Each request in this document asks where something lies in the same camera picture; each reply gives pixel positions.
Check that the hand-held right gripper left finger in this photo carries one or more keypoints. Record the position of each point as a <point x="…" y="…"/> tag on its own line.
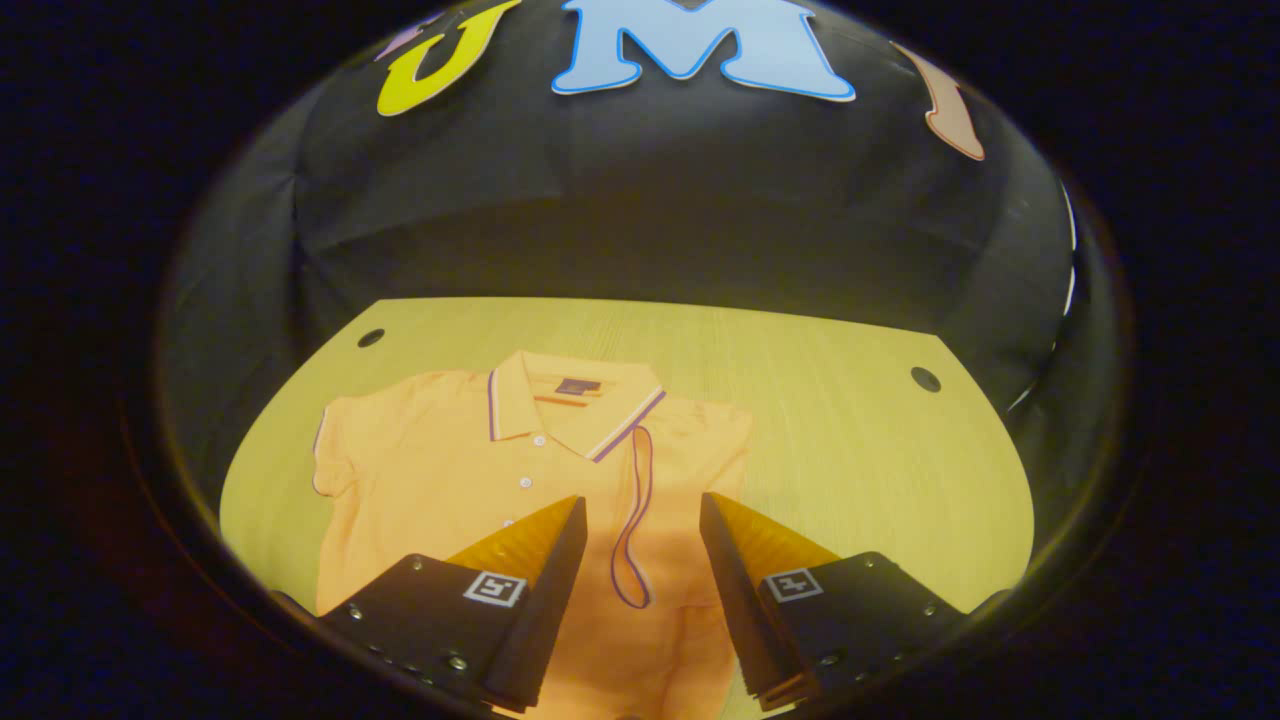
<point x="555" y="590"/>

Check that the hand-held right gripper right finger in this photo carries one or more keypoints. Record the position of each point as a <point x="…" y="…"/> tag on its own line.
<point x="735" y="600"/>

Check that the orange T-shirt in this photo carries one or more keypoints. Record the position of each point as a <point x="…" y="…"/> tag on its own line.
<point x="430" y="470"/>

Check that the black table grommet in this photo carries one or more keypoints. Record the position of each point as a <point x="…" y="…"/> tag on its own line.
<point x="925" y="379"/>
<point x="371" y="337"/>

